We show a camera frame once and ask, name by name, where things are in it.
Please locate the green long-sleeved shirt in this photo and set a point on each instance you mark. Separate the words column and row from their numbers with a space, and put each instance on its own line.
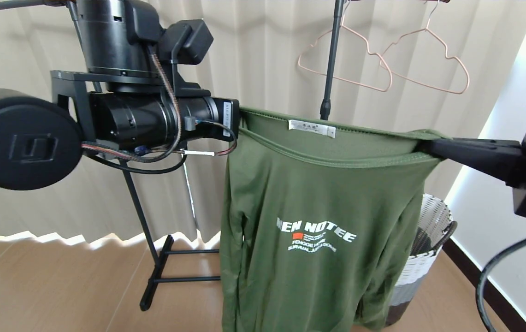
column 313, row 193

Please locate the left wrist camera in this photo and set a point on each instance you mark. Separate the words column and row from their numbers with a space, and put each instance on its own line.
column 189, row 41

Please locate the black clothes rack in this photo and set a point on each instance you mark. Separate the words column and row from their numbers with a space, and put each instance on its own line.
column 333, row 46

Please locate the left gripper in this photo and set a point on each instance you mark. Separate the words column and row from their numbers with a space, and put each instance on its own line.
column 152, row 120

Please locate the white laundry basket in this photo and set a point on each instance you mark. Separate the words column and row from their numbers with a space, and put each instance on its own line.
column 433, row 216

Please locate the pink clothes hanger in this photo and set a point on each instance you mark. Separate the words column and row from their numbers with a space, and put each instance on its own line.
column 359, row 85
column 428, row 83

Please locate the beige curtain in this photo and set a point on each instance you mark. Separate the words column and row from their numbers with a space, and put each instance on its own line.
column 253, row 55

